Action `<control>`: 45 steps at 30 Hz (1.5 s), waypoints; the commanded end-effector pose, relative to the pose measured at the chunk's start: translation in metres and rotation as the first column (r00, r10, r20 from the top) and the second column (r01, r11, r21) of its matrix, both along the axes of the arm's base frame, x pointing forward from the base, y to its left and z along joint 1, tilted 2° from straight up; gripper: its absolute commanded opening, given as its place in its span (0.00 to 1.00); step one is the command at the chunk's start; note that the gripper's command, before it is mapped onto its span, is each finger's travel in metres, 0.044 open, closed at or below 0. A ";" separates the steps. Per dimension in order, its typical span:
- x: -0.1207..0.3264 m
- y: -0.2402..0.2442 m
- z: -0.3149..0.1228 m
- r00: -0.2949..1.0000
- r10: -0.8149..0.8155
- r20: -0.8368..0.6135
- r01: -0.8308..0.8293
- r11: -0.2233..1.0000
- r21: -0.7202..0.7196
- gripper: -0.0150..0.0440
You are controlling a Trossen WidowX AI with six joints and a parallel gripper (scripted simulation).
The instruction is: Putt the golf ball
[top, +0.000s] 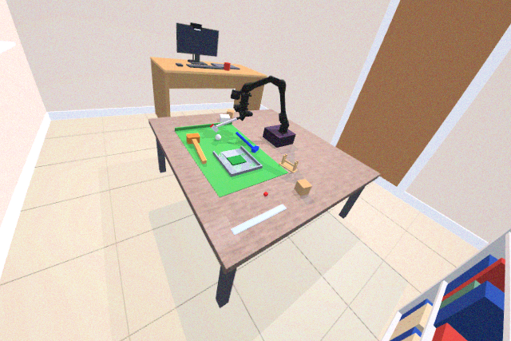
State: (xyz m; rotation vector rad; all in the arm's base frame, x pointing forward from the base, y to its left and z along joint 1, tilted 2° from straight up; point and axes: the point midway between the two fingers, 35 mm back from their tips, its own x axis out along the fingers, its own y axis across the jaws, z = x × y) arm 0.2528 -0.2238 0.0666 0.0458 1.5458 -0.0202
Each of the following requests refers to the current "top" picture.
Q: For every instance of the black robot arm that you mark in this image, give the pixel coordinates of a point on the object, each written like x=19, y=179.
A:
x=247, y=87

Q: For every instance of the white flat bar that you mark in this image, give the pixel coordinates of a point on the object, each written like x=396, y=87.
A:
x=266, y=215

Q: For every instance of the orange putter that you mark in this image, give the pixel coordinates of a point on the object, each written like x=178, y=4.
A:
x=194, y=138

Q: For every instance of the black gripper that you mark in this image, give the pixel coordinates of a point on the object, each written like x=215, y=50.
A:
x=245, y=113

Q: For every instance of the blue golf putter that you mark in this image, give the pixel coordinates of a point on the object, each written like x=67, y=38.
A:
x=254, y=149

